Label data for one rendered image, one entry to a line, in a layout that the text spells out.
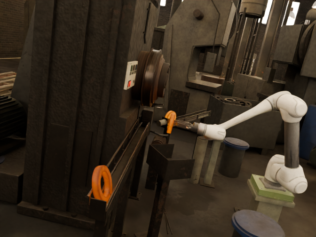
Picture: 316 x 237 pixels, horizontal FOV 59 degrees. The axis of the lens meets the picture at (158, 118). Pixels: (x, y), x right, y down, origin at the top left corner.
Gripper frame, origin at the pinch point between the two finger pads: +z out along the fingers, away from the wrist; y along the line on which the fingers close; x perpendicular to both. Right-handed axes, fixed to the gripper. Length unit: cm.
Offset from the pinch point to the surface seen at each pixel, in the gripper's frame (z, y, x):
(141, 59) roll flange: 34, 6, 39
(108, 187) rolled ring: 23, -81, -21
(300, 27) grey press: -171, 318, 135
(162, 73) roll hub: 15.7, 7.8, 32.8
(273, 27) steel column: -265, 869, 198
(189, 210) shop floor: -35, 22, -83
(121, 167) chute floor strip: 24, -48, -24
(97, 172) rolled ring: 28, -89, -10
